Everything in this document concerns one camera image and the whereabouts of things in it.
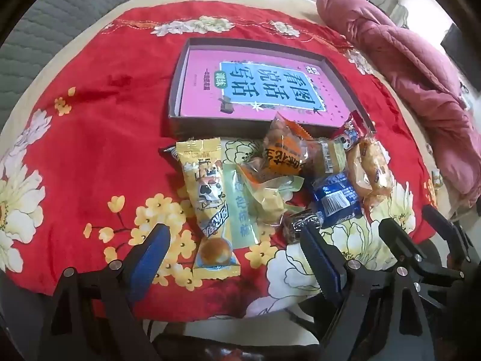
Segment clear square cake packet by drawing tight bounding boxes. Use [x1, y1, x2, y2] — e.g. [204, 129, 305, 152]
[304, 137, 348, 177]

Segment red floral blanket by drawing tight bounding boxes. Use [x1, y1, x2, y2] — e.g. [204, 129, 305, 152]
[0, 2, 440, 322]

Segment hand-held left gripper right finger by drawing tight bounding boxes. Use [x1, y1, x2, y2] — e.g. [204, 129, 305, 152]
[299, 226, 437, 361]

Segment orange clear snack packet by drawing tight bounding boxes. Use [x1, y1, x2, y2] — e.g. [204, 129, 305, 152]
[238, 113, 314, 187]

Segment grey quilted cushion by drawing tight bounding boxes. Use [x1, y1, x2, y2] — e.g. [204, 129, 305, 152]
[0, 0, 158, 121]

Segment pink quilt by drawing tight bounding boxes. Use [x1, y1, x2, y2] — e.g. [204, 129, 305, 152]
[316, 0, 481, 207]

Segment shallow grey cardboard box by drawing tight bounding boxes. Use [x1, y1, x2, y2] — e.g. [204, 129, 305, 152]
[167, 38, 376, 138]

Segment black bag on floor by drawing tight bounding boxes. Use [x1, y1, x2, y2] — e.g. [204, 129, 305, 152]
[441, 24, 481, 91]

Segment yellow snack packet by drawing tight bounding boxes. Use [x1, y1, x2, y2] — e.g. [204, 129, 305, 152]
[176, 138, 241, 279]

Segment pale green snack packet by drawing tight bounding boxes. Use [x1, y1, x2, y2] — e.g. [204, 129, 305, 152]
[223, 165, 305, 251]

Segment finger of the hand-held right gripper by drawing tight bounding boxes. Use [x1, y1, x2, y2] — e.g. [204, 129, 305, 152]
[379, 219, 457, 282]
[423, 205, 473, 267]

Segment small brown candy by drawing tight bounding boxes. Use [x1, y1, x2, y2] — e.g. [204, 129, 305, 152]
[282, 211, 324, 243]

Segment clear bread packet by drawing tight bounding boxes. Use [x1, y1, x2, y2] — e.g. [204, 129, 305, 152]
[346, 139, 395, 211]

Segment blue cookie packet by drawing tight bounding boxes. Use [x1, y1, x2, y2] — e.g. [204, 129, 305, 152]
[312, 171, 365, 230]

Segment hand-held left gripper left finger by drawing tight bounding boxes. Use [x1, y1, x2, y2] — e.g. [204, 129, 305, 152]
[38, 224, 171, 361]

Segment red snack packet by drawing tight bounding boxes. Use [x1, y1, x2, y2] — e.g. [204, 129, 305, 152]
[331, 111, 376, 151]

